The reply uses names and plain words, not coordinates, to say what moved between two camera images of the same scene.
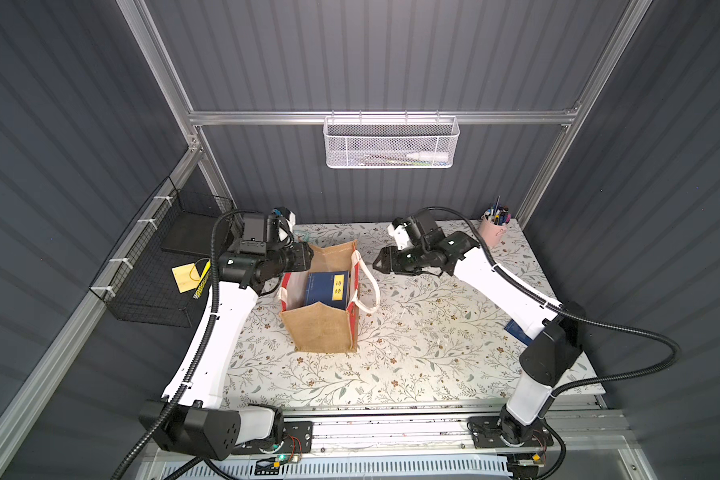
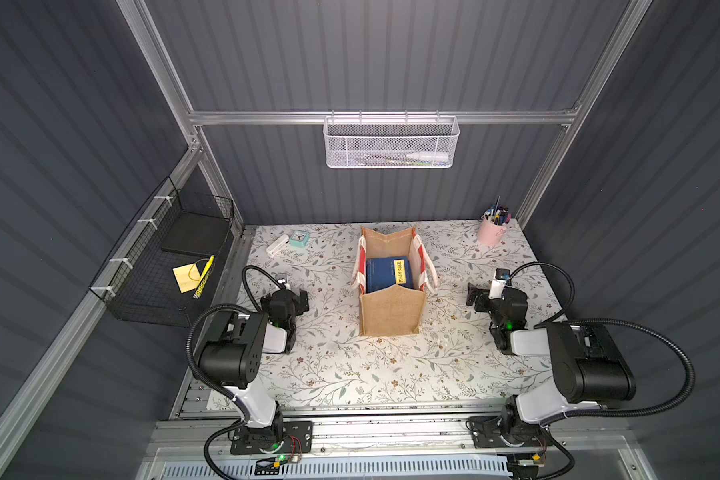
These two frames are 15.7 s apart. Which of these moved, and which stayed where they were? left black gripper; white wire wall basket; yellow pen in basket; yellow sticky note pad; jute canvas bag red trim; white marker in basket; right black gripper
Moved: right black gripper; left black gripper; jute canvas bag red trim
Stayed: white marker in basket; yellow pen in basket; white wire wall basket; yellow sticky note pad
